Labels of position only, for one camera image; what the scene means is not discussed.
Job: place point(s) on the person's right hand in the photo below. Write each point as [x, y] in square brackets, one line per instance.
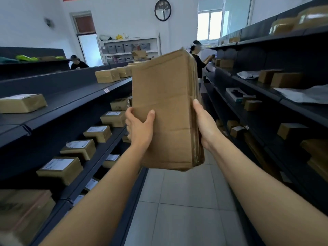
[206, 130]

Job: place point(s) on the person's left hand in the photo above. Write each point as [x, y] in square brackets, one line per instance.
[138, 133]

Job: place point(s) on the person's right thumb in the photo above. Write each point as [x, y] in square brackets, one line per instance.
[198, 111]

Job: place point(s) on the person's left thumb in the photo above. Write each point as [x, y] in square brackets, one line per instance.
[149, 119]

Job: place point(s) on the large brown cardboard parcel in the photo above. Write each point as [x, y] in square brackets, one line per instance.
[164, 105]

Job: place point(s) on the person's left forearm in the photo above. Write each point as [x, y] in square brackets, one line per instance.
[102, 197]

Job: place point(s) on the person's right forearm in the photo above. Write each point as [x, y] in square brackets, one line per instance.
[261, 197]

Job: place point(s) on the small labelled cardboard parcel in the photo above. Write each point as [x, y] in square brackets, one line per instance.
[126, 139]
[237, 131]
[91, 184]
[110, 160]

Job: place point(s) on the small brown cardboard parcel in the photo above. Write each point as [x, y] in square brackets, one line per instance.
[253, 105]
[226, 63]
[248, 98]
[232, 124]
[234, 39]

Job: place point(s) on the black and white product box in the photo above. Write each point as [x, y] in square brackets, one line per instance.
[235, 95]

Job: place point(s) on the taped cardboard parcel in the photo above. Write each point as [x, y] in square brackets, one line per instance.
[124, 71]
[107, 76]

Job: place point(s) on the open cardboard box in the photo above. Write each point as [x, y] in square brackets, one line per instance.
[139, 54]

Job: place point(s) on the dark metal shelving unit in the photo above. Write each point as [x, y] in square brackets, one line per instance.
[276, 115]
[76, 110]
[33, 67]

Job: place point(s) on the long flat cardboard parcel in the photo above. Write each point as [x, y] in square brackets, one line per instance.
[260, 153]

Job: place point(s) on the white storage shelf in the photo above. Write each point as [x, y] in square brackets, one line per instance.
[151, 44]

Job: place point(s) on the plain brown cardboard box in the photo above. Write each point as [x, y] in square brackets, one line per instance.
[287, 80]
[292, 131]
[266, 76]

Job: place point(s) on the row of grey storage bins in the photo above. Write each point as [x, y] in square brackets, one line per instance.
[120, 48]

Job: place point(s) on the yellow object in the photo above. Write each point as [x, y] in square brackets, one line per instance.
[119, 37]

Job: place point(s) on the row of labelled cardboard parcels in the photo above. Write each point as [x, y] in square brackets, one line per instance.
[64, 166]

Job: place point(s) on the white door with transom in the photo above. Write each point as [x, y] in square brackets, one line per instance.
[85, 40]

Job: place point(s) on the large white plastic mailer bag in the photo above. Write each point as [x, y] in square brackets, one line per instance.
[305, 95]

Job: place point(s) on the tape-wrapped cardboard parcel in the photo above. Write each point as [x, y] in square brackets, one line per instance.
[283, 26]
[311, 17]

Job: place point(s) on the large flat cardboard parcel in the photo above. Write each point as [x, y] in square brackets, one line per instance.
[316, 156]

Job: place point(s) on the cardboard parcel with white label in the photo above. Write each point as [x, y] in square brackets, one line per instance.
[23, 103]

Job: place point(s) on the green plastic bag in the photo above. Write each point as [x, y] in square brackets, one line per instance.
[25, 58]

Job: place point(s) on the window with white frame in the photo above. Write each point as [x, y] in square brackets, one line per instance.
[217, 20]

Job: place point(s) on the round black wall clock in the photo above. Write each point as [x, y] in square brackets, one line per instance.
[163, 10]

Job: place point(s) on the round wall fixture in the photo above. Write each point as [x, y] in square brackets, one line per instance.
[48, 22]

